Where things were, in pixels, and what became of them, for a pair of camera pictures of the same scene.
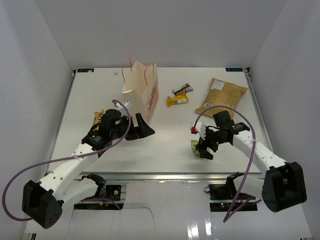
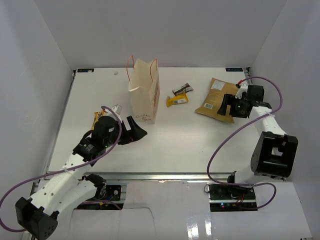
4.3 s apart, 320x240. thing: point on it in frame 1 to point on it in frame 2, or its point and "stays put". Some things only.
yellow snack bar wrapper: [177, 99] stays put
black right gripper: [201, 147] to [230, 100]
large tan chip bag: [221, 93] stays put
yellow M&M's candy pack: [97, 118] stays put
